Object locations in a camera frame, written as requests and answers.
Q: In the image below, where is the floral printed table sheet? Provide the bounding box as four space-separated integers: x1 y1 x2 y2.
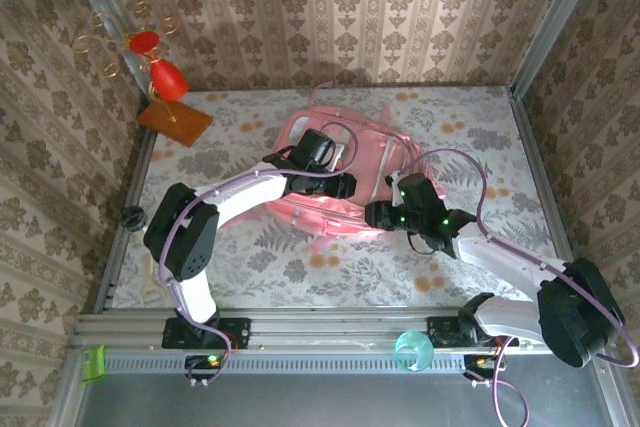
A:
110 85 574 309

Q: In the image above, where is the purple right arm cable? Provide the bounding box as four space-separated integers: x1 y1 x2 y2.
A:
404 149 640 427

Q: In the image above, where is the small black electronics board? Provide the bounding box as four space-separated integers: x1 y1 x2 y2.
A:
183 354 232 389
462 354 507 389

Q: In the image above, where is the gold wire stand wooden base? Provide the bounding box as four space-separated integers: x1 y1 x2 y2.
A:
72 0 215 149

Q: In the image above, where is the aluminium front rail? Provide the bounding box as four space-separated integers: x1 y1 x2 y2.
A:
69 307 615 354

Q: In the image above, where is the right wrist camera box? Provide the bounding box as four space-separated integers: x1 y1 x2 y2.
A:
392 172 447 214

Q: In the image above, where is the aluminium side rail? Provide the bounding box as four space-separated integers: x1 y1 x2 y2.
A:
93 121 157 313
508 91 592 312

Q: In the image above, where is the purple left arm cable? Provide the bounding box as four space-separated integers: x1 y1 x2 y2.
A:
158 121 359 389

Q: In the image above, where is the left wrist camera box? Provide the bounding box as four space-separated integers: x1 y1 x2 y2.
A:
298 128 350 174

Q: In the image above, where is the teal plastic cup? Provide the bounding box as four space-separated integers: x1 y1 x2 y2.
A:
393 329 435 374

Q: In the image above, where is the grey metal shelf plate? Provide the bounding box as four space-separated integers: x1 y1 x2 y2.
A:
73 371 626 427

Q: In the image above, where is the small bottle black cap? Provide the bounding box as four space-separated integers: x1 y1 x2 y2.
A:
121 205 147 232

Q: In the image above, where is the pink student backpack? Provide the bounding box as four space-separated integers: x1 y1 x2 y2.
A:
227 80 450 257

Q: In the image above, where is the red cone ornament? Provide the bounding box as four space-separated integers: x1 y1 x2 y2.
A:
148 59 190 102

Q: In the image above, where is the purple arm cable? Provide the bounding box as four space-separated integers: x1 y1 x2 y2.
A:
158 121 359 389
404 149 640 427

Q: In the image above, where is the grey slotted cable duct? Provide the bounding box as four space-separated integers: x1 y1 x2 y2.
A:
82 352 604 374

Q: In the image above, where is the red oval ornament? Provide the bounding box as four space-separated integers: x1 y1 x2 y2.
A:
127 30 162 56

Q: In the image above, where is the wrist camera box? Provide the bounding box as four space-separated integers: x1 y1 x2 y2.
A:
392 172 447 214
298 128 350 174

